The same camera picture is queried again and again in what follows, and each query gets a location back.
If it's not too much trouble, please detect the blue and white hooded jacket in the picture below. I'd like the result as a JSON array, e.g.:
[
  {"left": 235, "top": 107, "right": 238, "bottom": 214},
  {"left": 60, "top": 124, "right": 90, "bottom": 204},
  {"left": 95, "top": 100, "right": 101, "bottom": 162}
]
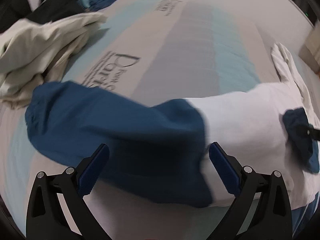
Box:
[{"left": 24, "top": 42, "right": 320, "bottom": 235}]

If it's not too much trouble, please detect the black clothes pile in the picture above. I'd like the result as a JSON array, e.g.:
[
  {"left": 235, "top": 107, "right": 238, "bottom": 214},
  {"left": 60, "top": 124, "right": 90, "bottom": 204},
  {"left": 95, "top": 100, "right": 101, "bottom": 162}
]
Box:
[{"left": 1, "top": 0, "right": 85, "bottom": 32}]

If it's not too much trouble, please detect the beige crumpled garment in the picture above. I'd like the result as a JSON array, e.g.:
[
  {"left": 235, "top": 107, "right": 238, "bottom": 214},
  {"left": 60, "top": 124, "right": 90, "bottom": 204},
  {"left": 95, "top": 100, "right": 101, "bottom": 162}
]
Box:
[{"left": 1, "top": 12, "right": 107, "bottom": 109}]

